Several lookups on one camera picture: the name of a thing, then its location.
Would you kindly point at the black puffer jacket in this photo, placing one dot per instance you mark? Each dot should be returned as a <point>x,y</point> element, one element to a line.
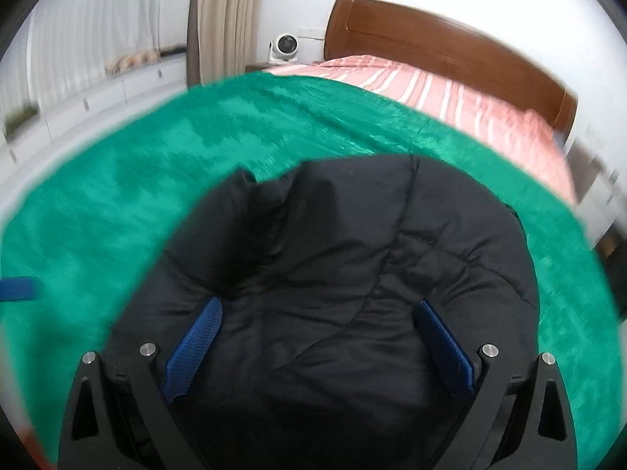
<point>343,279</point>

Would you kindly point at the dark nightstand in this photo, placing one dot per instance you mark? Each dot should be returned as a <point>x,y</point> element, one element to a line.
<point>257,66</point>

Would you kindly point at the white sheer curtain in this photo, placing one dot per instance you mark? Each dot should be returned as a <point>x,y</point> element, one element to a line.
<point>98,14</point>

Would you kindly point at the pink striped bedsheet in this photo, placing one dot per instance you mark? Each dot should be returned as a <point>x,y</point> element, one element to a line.
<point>465,103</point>

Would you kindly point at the wooden bed headboard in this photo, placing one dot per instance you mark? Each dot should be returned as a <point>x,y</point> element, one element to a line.
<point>441,34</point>

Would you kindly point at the white round fan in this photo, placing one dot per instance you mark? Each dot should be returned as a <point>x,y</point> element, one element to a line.
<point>283,48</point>

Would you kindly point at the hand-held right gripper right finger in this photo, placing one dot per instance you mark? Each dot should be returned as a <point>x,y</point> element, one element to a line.
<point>445,347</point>

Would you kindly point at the white drawer cabinet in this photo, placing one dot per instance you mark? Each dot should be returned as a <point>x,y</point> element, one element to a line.
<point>73,107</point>

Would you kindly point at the beige curtain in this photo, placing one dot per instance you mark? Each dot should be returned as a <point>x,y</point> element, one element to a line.
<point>223,19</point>

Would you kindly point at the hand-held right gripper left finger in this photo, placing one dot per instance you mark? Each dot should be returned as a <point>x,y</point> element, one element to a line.
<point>195,347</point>

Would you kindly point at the green plush blanket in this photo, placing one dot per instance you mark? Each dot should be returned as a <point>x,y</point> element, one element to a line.
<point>122,196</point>

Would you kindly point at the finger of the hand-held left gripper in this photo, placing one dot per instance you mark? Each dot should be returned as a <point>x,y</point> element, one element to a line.
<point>19,289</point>

